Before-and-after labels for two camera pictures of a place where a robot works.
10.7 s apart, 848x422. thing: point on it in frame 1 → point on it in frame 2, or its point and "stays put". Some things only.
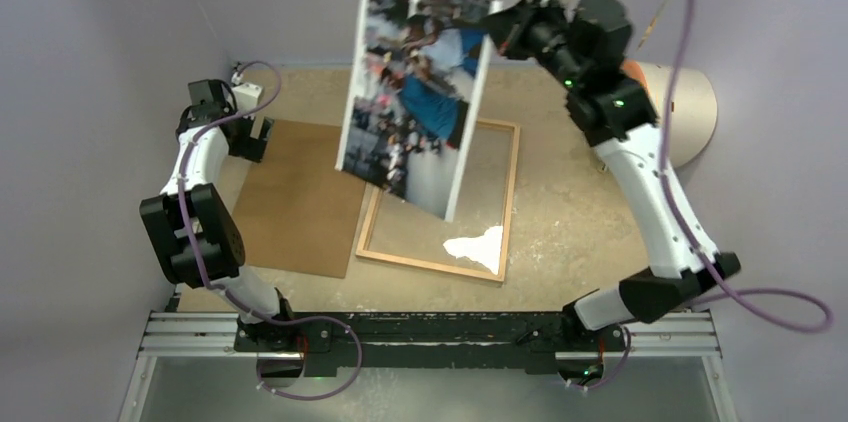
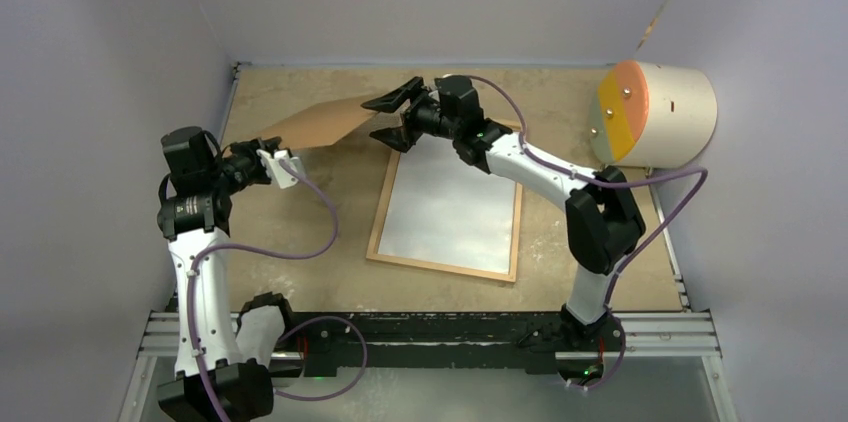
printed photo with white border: x=418 y=72 → x=444 y=210
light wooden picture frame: x=365 y=252 → x=373 y=254
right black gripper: x=509 y=28 → x=405 y=137
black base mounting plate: x=355 y=340 stays put
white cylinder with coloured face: x=693 y=114 stays put
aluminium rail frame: x=672 y=335 stays put
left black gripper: x=250 y=147 → x=250 y=147
